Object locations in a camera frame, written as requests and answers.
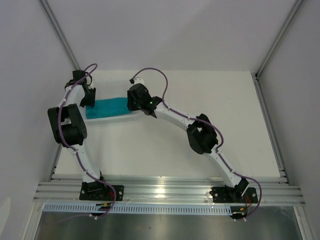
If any teal t-shirt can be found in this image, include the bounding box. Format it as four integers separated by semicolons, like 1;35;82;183
85;97;132;119

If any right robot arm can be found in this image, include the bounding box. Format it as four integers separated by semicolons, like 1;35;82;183
127;83;249;202

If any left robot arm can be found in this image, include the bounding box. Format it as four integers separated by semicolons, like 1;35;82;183
47;70;109;200

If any white plastic basket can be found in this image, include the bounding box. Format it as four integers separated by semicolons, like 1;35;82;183
83;78;142;123

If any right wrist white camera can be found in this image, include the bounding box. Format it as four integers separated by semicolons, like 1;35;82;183
129;77;145;85

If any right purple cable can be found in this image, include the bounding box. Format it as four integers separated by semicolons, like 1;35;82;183
129;67;262;222

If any purple cable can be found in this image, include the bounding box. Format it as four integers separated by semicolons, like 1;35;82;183
129;67;262;222
57;63;118;221

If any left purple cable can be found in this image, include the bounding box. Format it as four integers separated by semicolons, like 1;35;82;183
57;63;118;221

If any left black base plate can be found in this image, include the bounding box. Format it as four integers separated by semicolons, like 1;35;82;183
79;185;125;202

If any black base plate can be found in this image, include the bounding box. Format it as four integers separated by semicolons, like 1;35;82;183
79;185;125;202
209;186;258;204

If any aluminium mounting rail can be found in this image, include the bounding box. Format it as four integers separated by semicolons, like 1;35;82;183
33;175;306;207

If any left aluminium frame post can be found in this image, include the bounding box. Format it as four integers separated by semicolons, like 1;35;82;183
38;0;81;70

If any aluminium frame post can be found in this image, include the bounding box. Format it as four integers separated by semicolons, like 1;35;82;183
254;0;306;77
38;0;81;70

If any white slotted cable duct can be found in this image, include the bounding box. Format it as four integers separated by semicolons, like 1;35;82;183
43;202;232;216

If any right aluminium frame post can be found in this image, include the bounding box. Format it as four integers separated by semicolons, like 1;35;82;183
254;0;306;77

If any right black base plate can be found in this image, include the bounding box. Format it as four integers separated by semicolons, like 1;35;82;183
209;186;258;204

